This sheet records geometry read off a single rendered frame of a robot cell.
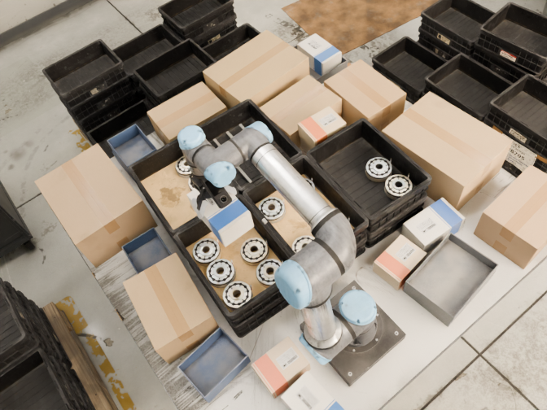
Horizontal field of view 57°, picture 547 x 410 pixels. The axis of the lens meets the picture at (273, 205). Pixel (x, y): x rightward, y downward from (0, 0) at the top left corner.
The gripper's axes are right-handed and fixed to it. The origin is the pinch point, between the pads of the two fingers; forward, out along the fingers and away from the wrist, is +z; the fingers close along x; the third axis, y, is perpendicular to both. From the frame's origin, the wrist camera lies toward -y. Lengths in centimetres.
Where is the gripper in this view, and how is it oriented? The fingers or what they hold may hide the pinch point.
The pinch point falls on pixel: (219, 207)
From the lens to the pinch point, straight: 167.7
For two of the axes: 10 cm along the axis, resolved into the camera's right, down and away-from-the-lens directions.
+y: -6.1, -6.2, 4.9
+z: 1.1, 5.5, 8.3
